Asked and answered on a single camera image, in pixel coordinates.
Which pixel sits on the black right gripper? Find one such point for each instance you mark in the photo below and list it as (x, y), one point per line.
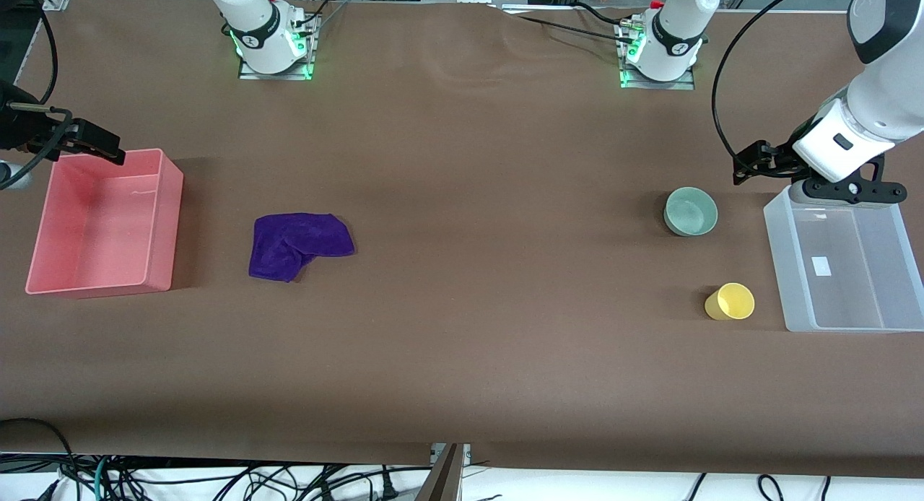
(16, 129)

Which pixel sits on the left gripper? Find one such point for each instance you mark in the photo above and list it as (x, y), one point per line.
(774, 159)

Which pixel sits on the green bowl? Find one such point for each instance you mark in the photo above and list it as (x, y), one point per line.
(691, 212)

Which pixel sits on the purple cloth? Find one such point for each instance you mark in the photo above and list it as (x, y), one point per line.
(296, 245)

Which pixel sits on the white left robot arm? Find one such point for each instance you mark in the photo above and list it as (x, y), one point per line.
(675, 39)

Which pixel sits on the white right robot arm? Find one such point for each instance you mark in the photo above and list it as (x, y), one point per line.
(256, 32)

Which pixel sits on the yellow cup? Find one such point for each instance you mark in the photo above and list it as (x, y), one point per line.
(730, 302)

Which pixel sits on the pink plastic bin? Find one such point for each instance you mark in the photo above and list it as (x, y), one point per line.
(155, 227)

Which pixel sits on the white label sticker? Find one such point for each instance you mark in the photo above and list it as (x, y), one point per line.
(821, 266)

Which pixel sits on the clear plastic bin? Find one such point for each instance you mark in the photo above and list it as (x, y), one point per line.
(852, 284)

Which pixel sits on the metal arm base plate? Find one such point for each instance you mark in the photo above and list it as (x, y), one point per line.
(249, 73)
(653, 84)

